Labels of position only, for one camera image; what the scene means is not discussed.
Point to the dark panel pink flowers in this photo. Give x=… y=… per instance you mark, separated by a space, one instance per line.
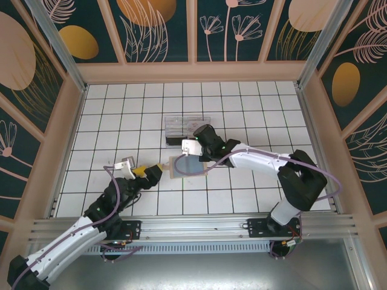
x=223 y=48

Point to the aluminium corner post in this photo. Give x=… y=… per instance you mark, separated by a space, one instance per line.
x=61 y=51
x=320 y=45

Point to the dark panel gold oval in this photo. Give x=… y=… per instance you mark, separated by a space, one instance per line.
x=99 y=18

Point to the yellow power connector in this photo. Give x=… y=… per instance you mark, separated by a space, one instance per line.
x=289 y=242

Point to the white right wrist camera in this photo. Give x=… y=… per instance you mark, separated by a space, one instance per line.
x=190 y=147

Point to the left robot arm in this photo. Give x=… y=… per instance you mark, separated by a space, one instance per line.
x=60 y=244

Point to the clear acrylic organizer box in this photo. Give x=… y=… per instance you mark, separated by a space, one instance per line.
x=178 y=125

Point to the beige leather card holder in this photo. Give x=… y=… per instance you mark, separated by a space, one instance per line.
x=189 y=164

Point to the aluminium side rail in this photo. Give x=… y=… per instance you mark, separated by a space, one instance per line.
x=70 y=151
x=309 y=121

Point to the aluminium front rail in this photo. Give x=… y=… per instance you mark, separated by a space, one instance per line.
x=196 y=228

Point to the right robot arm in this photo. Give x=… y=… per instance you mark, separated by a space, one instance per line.
x=260 y=163

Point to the dark green VIP card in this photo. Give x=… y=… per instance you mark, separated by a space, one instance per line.
x=175 y=142

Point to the dark panel orange circle leaves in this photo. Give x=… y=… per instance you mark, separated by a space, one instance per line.
x=178 y=36

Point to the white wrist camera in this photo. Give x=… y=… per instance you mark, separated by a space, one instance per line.
x=128 y=164
x=190 y=147

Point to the dark panel beige circle gold lines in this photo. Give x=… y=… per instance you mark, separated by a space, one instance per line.
x=287 y=48

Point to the white VIP card pink flowers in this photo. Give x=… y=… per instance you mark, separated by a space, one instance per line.
x=193 y=125

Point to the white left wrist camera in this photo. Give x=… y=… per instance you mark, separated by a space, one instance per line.
x=128 y=164

